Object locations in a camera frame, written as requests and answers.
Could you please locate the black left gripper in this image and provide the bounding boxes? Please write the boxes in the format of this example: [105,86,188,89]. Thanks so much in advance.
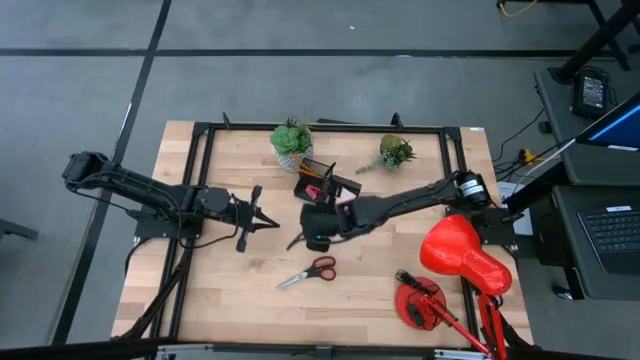
[202,185,281,253]

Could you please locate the black horizontal beam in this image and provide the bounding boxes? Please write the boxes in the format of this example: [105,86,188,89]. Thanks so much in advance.
[0,335,640,360]

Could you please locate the dark grey desk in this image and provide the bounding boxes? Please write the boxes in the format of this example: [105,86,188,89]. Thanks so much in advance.
[533,64,640,301]

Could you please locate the black diagonal stand leg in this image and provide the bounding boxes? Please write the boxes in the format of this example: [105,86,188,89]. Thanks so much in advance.
[552,0,640,85]

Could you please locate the red desk lamp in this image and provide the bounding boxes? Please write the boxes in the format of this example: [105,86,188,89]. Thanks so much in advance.
[389,213,515,360]

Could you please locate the black floor cable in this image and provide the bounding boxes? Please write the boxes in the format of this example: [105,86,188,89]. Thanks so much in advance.
[492,107,561,181]

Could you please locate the black metal table frame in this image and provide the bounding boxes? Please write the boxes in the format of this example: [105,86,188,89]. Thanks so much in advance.
[113,112,535,351]

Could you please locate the monitor with blue screen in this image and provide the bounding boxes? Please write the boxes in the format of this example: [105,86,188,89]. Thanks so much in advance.
[574,92,640,152]

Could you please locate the grey chair leg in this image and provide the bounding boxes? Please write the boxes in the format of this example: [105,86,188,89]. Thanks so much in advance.
[0,217,40,242]

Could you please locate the succulent in white patterned pot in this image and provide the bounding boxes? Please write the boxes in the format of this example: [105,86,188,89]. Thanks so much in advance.
[269,117,315,174]

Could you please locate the black mesh desk organizer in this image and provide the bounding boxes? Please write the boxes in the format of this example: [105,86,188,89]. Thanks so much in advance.
[293,159,363,207]

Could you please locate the black lamp cord with switch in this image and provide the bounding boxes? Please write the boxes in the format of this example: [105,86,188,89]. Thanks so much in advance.
[393,269,437,331]

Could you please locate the black laptop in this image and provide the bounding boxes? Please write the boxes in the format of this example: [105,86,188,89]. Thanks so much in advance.
[577,203,640,276]

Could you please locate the yellow floor cable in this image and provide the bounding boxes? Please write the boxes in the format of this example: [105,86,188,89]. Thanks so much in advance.
[496,0,540,19]

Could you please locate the black power adapter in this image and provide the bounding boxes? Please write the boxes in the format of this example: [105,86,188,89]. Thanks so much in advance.
[571,68,610,120]

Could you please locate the black and red scissors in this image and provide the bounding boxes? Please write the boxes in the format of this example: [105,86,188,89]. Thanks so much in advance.
[275,255,337,290]

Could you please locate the white paper sheet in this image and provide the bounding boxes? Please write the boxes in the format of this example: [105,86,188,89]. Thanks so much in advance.
[496,180,535,236]

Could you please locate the trailing succulent in dark pot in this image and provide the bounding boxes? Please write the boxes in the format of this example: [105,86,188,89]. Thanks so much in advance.
[355,133,418,175]

